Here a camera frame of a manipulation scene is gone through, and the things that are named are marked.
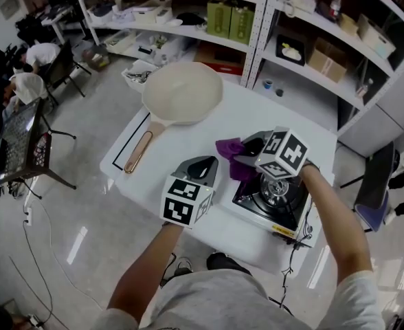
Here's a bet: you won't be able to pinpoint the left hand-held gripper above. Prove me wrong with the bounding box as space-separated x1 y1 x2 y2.
159 155 221 228

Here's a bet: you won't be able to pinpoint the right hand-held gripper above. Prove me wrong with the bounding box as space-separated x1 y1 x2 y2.
235 125 310 179

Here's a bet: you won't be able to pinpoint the purple cloth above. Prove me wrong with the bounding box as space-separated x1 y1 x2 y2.
215 137 260 182

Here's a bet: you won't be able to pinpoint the white portable gas stove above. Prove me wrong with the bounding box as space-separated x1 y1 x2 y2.
232 170 315 249

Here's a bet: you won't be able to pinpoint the person's right forearm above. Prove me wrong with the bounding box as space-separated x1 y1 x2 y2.
296 165 374 298

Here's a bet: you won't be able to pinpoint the person's left forearm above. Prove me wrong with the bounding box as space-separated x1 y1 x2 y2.
106 221 184 322

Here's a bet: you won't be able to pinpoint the person's left shoe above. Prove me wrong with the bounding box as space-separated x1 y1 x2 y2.
175 256 193 275

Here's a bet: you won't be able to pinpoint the person's black trousers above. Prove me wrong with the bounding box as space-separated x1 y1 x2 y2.
206 252 253 277

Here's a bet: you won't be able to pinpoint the narrow white shelf unit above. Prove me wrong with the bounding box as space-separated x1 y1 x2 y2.
251 0 404 137

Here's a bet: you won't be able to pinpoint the black chair with purple seat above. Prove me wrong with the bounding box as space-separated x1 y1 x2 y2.
339 141 397 233

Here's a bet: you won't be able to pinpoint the open cardboard box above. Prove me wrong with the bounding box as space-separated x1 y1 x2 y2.
306 36 348 84

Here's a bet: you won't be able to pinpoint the black tray with food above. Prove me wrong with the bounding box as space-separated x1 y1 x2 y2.
276 34 308 67

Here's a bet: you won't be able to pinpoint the small clear bottle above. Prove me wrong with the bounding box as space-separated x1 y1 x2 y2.
356 77 374 99

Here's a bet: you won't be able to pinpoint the person's white shirt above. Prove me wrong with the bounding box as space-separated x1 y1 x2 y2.
91 268 387 330

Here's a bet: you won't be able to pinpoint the white fridge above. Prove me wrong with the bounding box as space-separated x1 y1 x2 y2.
337 46 404 157

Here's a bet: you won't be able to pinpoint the cream frying pan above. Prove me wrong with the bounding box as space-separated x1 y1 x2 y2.
123 61 224 175

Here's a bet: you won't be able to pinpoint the red and brown flat box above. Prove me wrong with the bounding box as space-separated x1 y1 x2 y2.
193 41 246 77

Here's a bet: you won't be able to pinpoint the white bin with utensils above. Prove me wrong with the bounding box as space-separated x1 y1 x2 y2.
121 59 160 94

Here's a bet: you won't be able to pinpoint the beige round container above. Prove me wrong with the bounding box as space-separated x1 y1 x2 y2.
339 12 359 36

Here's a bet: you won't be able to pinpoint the white storage basket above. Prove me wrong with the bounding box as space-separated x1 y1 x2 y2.
356 13 397 60

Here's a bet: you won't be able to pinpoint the white telephone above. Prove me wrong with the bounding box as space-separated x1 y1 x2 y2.
284 0 317 17

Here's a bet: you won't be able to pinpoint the clear bottle with red label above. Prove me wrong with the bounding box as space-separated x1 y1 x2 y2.
329 0 344 20

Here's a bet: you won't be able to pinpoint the black hat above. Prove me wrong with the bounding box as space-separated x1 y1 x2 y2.
176 12 207 27

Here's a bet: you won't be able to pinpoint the brown bin with items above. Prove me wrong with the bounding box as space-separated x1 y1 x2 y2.
81 45 111 72

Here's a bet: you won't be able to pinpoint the black metal mesh table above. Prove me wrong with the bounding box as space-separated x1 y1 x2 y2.
0 96 78 199

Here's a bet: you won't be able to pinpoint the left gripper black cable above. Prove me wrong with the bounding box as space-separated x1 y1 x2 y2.
159 252 177 288

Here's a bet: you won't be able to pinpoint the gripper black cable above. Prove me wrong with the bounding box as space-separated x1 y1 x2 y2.
159 252 177 288
269 197 315 318

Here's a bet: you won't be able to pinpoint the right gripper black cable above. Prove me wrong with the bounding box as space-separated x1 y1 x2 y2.
269 197 315 318

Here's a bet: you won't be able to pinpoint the white basket with handle holes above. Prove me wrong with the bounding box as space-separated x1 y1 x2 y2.
133 0 173 24

